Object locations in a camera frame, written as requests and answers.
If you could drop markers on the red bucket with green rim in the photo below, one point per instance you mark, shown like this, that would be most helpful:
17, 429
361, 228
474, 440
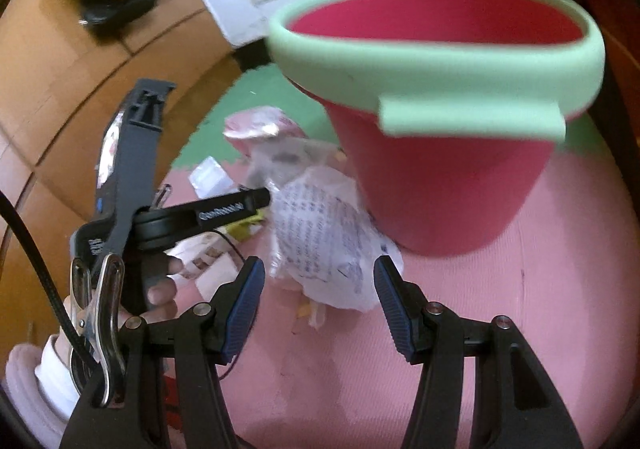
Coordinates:
440, 169

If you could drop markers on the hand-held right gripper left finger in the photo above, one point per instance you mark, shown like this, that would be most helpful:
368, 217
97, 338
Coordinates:
245, 314

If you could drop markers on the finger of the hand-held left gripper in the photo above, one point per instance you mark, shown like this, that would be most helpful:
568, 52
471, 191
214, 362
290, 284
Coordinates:
230, 209

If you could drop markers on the clear zip bag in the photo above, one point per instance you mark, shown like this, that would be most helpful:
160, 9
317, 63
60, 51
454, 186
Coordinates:
295, 156

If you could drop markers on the person's left hand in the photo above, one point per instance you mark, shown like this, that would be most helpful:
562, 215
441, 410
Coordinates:
162, 296

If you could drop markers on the black bag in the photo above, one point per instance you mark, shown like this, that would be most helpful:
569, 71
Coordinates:
120, 9

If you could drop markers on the metal spring clip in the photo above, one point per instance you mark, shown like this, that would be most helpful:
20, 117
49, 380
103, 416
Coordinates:
162, 196
110, 309

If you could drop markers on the pink foam mat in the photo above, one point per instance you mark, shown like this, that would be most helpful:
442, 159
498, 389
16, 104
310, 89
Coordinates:
500, 329

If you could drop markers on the white plastic tray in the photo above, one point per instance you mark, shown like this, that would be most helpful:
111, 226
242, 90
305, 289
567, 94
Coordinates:
210, 179

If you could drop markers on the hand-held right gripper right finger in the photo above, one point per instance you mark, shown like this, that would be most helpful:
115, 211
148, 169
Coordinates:
395, 314

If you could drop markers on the white and green cardboard box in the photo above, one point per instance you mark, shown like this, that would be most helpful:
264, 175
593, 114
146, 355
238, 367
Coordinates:
205, 254

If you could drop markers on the pink snack packet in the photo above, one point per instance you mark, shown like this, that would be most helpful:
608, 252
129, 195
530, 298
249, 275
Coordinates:
260, 126

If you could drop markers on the white printed plastic bag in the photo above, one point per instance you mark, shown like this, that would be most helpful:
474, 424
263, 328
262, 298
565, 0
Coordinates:
320, 239

